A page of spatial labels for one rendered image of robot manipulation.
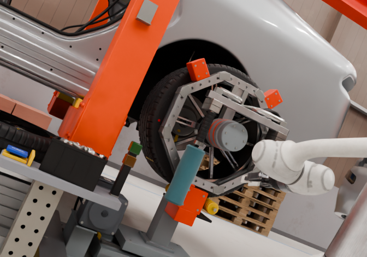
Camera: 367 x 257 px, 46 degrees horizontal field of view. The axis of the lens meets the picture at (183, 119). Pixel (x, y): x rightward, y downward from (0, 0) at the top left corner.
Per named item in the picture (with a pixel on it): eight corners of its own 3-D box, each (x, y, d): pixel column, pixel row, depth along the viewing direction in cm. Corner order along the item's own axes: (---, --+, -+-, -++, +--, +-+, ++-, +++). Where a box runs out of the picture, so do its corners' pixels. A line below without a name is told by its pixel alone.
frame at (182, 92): (239, 203, 217) (282, 104, 220) (245, 206, 210) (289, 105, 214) (143, 162, 199) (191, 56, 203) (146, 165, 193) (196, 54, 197)
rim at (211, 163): (255, 136, 245) (209, 62, 233) (277, 142, 223) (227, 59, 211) (185, 192, 234) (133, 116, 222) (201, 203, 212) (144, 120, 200)
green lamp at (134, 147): (136, 154, 162) (141, 144, 162) (138, 156, 158) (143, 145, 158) (126, 150, 160) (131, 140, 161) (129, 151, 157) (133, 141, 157)
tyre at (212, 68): (272, 139, 249) (213, 41, 233) (295, 145, 227) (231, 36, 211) (182, 212, 235) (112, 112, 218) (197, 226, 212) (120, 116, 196)
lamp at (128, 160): (130, 166, 161) (135, 156, 162) (132, 168, 158) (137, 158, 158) (120, 162, 160) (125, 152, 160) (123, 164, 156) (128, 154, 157)
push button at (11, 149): (25, 157, 151) (28, 152, 151) (25, 161, 144) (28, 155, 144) (5, 150, 148) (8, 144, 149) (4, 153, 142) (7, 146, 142)
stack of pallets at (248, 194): (242, 220, 775) (262, 173, 781) (270, 238, 693) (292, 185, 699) (181, 196, 725) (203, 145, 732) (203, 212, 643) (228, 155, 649)
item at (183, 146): (184, 159, 250) (216, 115, 254) (189, 162, 243) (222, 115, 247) (141, 127, 241) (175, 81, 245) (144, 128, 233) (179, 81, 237)
